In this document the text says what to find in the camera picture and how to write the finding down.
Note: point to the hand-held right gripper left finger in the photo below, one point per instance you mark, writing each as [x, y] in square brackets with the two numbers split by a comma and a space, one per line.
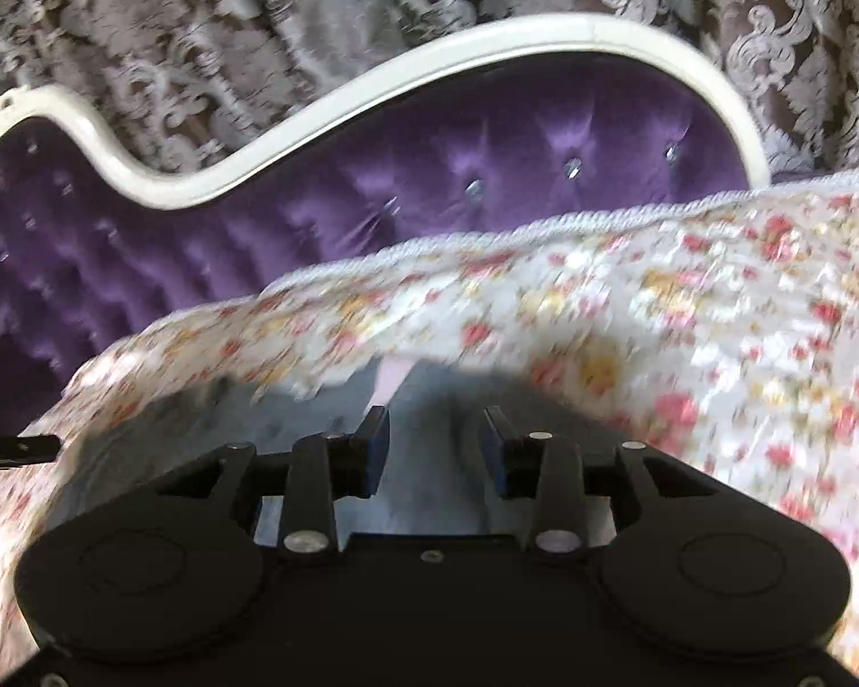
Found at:
[378, 447]

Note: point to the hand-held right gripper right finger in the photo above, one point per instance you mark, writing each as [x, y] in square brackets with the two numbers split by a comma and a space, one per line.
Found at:
[492, 452]

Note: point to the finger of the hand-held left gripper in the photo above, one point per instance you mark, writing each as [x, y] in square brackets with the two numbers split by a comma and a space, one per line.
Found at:
[21, 452]

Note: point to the grey argyle sweater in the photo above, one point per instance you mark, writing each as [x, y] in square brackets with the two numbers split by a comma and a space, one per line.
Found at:
[444, 429]

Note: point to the floral blanket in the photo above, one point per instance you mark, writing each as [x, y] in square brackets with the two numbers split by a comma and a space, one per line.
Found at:
[687, 315]

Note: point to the purple tufted sofa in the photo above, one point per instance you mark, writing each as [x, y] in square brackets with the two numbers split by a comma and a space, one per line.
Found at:
[415, 172]

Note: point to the brown damask curtain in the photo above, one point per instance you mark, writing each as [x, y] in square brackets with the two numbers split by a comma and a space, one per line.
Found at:
[258, 28]

